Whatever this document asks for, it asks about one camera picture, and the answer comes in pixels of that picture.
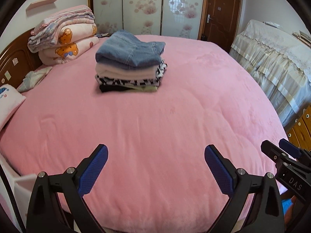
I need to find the brown wooden door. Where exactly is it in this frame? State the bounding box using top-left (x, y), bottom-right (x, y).
top-left (198, 0), bottom-right (242, 52)

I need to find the white pillow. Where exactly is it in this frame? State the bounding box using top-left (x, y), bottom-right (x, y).
top-left (0, 84), bottom-right (27, 129)

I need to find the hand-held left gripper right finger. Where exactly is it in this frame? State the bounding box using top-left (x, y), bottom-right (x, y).
top-left (204, 144), bottom-right (285, 233)

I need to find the white folded sweater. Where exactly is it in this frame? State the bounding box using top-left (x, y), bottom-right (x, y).
top-left (95, 62), bottom-right (162, 79)

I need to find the cream lace furniture cover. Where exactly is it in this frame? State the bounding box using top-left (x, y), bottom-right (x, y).
top-left (229, 19), bottom-right (311, 128)

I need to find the wooden drawer cabinet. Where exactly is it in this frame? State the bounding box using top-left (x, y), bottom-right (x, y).
top-left (286, 103), bottom-right (311, 151)

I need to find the pink wall shelf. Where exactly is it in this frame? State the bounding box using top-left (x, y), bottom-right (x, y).
top-left (26, 0), bottom-right (61, 11)

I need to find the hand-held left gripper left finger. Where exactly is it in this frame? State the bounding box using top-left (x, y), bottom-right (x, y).
top-left (26, 144), bottom-right (108, 233)

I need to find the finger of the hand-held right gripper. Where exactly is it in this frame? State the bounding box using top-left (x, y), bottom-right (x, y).
top-left (261, 139), bottom-right (288, 168)
top-left (279, 138), bottom-right (304, 160)

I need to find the black white patterned folded garment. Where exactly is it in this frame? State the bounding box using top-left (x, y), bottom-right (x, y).
top-left (96, 62), bottom-right (168, 88)

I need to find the wooden headboard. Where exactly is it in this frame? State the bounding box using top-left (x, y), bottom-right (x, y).
top-left (0, 28), bottom-right (44, 90)

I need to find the white bed base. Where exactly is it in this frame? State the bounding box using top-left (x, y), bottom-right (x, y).
top-left (0, 153), bottom-right (37, 199)

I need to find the folded pink bear quilt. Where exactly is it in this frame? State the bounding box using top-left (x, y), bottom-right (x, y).
top-left (39, 23), bottom-right (100, 66)

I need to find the folded pale floral quilt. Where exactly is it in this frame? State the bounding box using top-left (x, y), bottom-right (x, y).
top-left (27, 4), bottom-right (96, 53)

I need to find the pink bed blanket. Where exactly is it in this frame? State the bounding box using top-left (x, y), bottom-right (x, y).
top-left (0, 34), bottom-right (289, 231)

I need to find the floral sliding wardrobe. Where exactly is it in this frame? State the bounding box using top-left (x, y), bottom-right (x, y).
top-left (88, 0), bottom-right (209, 39)

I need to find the pale yellow folded garment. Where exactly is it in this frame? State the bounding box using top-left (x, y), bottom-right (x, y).
top-left (126, 85), bottom-right (158, 93)

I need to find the blue denim jacket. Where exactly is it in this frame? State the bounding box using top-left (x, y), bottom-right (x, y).
top-left (95, 30), bottom-right (166, 70)

